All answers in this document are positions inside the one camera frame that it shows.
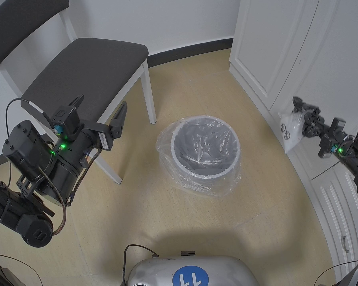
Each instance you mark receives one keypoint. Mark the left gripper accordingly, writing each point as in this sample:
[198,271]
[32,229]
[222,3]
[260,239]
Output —
[77,147]

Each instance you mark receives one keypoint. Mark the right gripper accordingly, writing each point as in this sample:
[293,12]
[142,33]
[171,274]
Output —
[326,146]

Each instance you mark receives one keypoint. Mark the clear plastic bag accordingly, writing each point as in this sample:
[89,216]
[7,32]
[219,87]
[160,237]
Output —
[223,189]

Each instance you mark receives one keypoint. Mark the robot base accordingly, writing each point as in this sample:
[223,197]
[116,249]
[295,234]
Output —
[155,273]

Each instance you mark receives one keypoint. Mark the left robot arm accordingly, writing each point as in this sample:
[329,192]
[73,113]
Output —
[26,147]

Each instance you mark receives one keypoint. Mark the white trash bin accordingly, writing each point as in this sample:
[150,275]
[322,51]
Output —
[205,176]

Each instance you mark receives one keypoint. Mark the grey white chair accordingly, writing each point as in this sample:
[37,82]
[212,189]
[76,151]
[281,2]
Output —
[86,70]

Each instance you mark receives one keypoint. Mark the white wardrobe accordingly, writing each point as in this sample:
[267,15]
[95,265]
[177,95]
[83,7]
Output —
[286,40]

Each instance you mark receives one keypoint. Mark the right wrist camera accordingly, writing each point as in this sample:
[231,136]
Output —
[337,127]

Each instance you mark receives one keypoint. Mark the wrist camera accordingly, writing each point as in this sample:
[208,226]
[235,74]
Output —
[64,118]
[337,127]

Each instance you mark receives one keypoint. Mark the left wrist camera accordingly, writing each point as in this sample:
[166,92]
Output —
[64,118]

